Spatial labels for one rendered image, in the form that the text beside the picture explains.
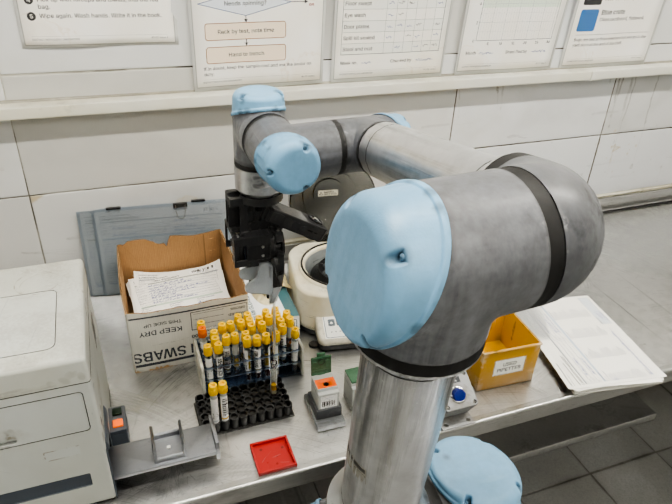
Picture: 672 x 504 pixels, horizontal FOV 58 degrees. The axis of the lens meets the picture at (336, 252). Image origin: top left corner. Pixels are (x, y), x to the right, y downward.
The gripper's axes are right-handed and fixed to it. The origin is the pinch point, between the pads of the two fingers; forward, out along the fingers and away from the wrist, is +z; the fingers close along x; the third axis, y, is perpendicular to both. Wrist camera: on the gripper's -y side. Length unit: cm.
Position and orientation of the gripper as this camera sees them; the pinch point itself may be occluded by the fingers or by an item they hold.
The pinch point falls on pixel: (273, 293)
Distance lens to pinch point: 105.1
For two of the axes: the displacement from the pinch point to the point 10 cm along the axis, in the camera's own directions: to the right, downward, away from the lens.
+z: -0.5, 8.5, 5.2
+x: 3.5, 5.0, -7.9
